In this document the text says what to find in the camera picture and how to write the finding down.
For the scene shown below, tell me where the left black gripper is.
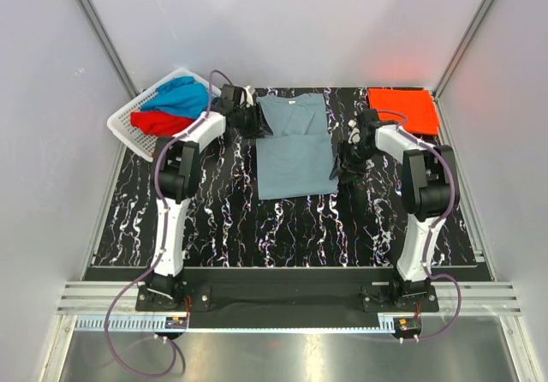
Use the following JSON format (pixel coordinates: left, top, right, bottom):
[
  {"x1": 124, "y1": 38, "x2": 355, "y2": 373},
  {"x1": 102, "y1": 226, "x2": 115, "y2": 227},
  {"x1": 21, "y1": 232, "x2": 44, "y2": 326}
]
[{"x1": 233, "y1": 103, "x2": 272, "y2": 140}]

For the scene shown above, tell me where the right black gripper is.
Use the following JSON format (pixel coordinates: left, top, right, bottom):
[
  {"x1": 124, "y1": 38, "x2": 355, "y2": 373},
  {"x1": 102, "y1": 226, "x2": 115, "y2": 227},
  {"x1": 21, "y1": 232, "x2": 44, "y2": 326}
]
[{"x1": 329, "y1": 140, "x2": 380, "y2": 184}]

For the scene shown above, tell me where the grey blue t shirt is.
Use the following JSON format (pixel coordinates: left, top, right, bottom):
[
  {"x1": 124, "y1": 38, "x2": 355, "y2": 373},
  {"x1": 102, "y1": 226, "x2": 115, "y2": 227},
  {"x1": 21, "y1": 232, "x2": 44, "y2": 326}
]
[{"x1": 256, "y1": 93, "x2": 338, "y2": 200}]

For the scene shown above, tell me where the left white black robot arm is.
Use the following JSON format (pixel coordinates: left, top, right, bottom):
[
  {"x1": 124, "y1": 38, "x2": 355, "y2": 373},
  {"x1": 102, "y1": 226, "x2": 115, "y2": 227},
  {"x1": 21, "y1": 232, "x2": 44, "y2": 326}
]
[{"x1": 140, "y1": 84, "x2": 272, "y2": 310}]

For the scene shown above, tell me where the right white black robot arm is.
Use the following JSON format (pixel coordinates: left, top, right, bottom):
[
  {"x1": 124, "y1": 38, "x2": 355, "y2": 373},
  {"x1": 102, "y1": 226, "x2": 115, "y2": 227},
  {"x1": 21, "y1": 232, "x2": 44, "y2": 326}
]
[{"x1": 331, "y1": 109, "x2": 460, "y2": 312}]

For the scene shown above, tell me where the white plastic laundry basket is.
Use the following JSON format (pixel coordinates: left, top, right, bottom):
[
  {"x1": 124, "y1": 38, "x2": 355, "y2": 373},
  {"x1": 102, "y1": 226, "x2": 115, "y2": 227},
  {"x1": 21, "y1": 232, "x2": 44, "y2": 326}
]
[{"x1": 107, "y1": 68, "x2": 227, "y2": 163}]

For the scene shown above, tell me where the red t shirt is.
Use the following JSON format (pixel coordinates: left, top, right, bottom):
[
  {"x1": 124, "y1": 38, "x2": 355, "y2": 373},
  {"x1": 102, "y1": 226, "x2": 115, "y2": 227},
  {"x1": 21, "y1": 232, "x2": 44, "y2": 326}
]
[{"x1": 130, "y1": 111, "x2": 195, "y2": 136}]

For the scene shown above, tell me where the folded orange t shirt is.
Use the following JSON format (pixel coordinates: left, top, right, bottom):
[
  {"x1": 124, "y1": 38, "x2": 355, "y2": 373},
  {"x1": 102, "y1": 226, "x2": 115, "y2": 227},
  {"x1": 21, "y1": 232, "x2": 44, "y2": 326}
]
[{"x1": 367, "y1": 88, "x2": 439, "y2": 136}]

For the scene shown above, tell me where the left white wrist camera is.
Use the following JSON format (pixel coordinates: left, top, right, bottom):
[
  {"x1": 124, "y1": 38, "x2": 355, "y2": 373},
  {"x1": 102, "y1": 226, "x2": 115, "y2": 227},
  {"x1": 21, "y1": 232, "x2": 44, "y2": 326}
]
[{"x1": 240, "y1": 86, "x2": 255, "y2": 107}]

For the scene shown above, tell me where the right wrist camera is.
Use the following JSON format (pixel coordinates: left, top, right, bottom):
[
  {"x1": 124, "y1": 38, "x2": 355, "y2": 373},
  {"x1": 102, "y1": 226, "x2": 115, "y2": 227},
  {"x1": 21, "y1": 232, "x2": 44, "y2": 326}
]
[{"x1": 348, "y1": 118, "x2": 364, "y2": 146}]

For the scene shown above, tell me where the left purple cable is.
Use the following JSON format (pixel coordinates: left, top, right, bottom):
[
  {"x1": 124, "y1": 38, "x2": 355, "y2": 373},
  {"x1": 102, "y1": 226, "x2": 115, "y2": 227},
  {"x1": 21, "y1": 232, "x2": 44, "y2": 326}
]
[{"x1": 104, "y1": 69, "x2": 235, "y2": 377}]

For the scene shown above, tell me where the purple cable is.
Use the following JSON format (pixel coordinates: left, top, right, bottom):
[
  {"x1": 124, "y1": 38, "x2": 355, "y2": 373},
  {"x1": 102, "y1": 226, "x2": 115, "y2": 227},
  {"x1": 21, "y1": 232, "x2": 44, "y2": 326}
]
[
  {"x1": 372, "y1": 110, "x2": 462, "y2": 340},
  {"x1": 104, "y1": 69, "x2": 235, "y2": 377}
]

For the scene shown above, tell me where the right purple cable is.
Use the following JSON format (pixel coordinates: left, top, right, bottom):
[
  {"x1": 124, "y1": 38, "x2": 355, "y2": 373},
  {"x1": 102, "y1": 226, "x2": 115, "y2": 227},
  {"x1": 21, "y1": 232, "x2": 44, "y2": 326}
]
[{"x1": 372, "y1": 110, "x2": 462, "y2": 340}]

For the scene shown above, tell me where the aluminium frame rail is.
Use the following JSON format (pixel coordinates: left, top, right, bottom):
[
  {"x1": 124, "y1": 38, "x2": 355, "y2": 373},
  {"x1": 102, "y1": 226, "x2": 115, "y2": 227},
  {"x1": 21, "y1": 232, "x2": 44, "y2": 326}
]
[{"x1": 57, "y1": 282, "x2": 521, "y2": 334}]

